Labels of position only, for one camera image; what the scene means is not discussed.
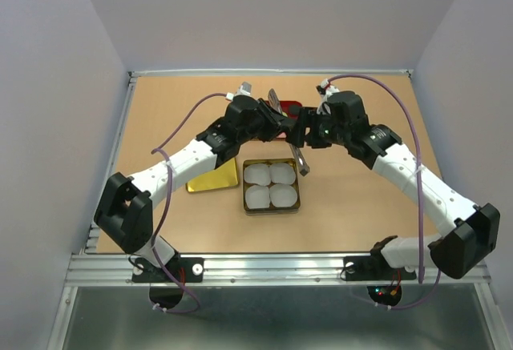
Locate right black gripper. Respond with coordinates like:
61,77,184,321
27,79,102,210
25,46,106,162
285,107,349,149

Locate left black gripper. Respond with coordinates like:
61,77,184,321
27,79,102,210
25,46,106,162
238,99,294,145

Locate metal tongs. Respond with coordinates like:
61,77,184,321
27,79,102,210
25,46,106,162
268,88,310,176

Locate gold square cookie tin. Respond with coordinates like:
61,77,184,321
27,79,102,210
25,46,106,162
242,158,301,215

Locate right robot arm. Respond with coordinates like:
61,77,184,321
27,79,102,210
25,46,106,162
286,91,500,279

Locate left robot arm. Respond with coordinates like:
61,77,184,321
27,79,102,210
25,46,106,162
94,95,295,281

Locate red rectangular tray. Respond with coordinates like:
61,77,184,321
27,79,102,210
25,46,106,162
280,100,302,130

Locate black round cookie upper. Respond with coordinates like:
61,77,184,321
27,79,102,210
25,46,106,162
289,104,301,114

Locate white paper cup back right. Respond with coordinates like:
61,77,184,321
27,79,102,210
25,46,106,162
269,163,297,185

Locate white paper cup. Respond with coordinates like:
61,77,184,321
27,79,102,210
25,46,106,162
244,185,270,210
269,163,297,185
269,184,298,208
243,163,271,187

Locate white paper cup back left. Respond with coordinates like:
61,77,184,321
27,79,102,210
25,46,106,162
243,163,271,187

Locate white paper cup front right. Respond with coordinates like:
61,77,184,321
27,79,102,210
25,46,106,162
269,184,298,208

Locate gold tin lid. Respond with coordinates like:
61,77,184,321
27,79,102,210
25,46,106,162
185,158,239,193

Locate white paper cup front left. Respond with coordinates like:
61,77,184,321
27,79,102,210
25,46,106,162
244,185,270,210

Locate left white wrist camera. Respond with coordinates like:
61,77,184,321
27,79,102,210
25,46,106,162
225,82,252,102

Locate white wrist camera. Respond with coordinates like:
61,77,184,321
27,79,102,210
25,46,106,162
225,82,252,102
316,78,340,115

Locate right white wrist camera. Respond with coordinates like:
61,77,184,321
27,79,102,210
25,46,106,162
316,78,340,115

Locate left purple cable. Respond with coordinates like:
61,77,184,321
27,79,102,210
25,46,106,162
150,92,233,315

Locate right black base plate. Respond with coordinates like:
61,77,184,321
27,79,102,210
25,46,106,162
340,255,417,281

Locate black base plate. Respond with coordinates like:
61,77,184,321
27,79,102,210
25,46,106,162
128,255,204,284
340,255,417,281

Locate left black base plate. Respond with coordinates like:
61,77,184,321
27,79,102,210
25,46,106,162
128,255,204,284

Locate aluminium front rail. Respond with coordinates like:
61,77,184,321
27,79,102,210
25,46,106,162
63,250,492,288

